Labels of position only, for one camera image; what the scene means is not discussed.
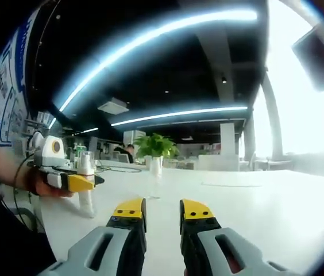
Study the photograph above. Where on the bright window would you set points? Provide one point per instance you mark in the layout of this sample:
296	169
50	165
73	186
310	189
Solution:
302	123

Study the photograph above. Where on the dark wristband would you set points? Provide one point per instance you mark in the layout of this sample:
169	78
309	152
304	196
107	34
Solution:
33	184

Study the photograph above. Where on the clear plastic cover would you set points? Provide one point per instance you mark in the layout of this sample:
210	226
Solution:
87	161

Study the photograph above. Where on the white pillar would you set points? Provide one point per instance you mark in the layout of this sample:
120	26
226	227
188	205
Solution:
229	141

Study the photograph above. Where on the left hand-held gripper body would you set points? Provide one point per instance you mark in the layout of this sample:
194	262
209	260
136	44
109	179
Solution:
51	149

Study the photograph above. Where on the blue white wall poster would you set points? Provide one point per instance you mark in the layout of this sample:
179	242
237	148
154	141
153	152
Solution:
7	100

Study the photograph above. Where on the green potted plant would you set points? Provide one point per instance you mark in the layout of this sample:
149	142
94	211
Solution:
156	146

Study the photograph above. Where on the long curved ceiling light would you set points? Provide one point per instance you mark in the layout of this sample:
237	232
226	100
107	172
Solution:
162	31

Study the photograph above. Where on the person's left hand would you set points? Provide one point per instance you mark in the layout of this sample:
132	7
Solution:
53	192

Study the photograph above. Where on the white pump bottle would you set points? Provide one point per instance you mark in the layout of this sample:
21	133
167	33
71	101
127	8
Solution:
85	204

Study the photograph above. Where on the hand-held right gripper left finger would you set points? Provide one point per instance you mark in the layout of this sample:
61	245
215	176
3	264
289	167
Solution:
116	250

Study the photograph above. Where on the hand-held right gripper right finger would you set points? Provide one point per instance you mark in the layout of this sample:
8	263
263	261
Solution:
208	250

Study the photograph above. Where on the short ceiling light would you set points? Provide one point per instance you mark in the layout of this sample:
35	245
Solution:
90	130
52	123

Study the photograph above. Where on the large dark monitor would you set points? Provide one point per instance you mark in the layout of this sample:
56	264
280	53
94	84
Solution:
320	60

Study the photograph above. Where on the long straight ceiling light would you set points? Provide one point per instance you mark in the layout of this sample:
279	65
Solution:
179	114

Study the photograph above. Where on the green white box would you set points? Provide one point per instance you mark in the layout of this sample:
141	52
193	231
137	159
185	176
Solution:
79	151

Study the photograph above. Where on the ceiling air conditioner unit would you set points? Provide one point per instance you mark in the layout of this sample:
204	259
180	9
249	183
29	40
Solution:
113	105

